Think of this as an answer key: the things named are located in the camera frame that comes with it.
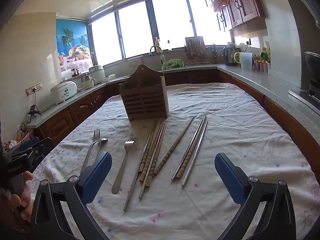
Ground floral white tablecloth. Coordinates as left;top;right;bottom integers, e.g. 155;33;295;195
30;82;316;240

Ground large kitchen window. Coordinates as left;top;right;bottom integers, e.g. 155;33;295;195
87;0;233;67

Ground wall socket strip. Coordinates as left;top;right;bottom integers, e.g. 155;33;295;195
26;83;43;96

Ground wooden utensil holder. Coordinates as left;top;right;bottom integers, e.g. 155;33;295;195
119;64;168;122

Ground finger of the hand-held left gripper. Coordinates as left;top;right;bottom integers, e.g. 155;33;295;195
27;137;53;173
10;137;40;155

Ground wooden cutting board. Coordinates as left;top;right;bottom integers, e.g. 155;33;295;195
185;36;205;55

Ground metal spoon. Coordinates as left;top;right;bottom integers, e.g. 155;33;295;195
94;137;108;162

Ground person's left hand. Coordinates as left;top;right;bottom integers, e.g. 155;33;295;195
0;173;34;223

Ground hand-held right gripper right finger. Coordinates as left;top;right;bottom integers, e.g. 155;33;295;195
214;152;297;240

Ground grey kitchen countertop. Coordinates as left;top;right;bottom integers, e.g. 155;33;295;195
26;64;320;130

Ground wooden cabinets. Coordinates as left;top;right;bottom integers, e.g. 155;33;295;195
27;67;320;170
196;0;265;32

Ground wooden chopstick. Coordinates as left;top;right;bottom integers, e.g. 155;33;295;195
140;119;164;182
153;116;195;176
175;115;207;180
145;119;167;187
138;119;160;173

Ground green colander with vegetables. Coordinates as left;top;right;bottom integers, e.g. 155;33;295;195
161;59;187;70

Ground metal chopstick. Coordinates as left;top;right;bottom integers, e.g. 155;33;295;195
139;127;165;201
123;134;151;212
182;120;208;188
171;119;203;182

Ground stainless steel stove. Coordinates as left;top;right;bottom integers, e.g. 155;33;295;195
289;80;320;110

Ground small black device on cable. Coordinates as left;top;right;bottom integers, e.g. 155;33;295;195
27;105;42;123

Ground metal cooking pot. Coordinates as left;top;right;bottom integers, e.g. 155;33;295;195
304;51;320;90

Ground kitchen faucet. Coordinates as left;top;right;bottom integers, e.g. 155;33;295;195
149;45;164;67

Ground wire dish rack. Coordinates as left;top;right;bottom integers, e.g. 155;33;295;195
185;45;210;64

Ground metal fork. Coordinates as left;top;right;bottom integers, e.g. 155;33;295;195
80;129;101;174
111;137;138;194

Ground white blender jug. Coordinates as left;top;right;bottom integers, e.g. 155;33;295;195
80;75;97;90

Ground wooden upper cabinets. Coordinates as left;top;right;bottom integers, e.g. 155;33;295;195
196;0;265;32

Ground row of spice jars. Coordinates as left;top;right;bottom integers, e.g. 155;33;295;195
253;61;269;72

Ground white plastic jug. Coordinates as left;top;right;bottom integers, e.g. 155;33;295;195
239;52;254;71

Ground tropical fruit wall poster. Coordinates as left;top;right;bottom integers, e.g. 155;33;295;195
55;19;93;73

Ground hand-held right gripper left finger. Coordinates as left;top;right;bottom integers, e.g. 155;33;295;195
29;151;113;240

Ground steel electric kettle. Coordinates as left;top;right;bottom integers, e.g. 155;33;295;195
222;46;239;66

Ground knife block with scissors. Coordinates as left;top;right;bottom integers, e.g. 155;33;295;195
210;44;219;64

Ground white rice cooker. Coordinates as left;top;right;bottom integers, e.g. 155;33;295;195
50;80;78;103

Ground wooden lower cabinets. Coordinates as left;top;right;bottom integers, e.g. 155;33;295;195
27;67;320;170

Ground group of condiment bottles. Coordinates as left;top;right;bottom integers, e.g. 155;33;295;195
260;47;272;63

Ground large white steamer pot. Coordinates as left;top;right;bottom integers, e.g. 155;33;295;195
89;65;105;84

